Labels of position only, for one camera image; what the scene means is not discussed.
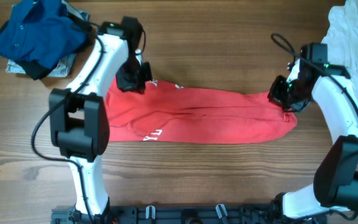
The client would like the red printed t-shirt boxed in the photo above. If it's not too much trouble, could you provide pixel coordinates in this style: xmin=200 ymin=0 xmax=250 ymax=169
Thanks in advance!
xmin=104 ymin=80 xmax=297 ymax=144

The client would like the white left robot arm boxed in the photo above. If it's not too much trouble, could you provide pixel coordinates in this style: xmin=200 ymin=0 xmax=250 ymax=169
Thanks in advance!
xmin=49 ymin=17 xmax=152 ymax=222

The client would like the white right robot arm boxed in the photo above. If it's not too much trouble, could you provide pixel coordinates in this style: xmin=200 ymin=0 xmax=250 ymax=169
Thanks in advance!
xmin=268 ymin=62 xmax=358 ymax=220

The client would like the grey printed folded cloth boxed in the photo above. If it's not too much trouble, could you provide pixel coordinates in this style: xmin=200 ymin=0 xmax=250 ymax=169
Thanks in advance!
xmin=6 ymin=0 xmax=90 ymax=78

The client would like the white t-shirt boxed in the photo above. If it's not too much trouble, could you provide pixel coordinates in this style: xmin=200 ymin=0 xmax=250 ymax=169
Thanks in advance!
xmin=321 ymin=0 xmax=358 ymax=100

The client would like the blue polo shirt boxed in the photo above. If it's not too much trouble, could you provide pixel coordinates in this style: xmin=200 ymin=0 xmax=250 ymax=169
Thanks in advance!
xmin=0 ymin=0 xmax=87 ymax=69

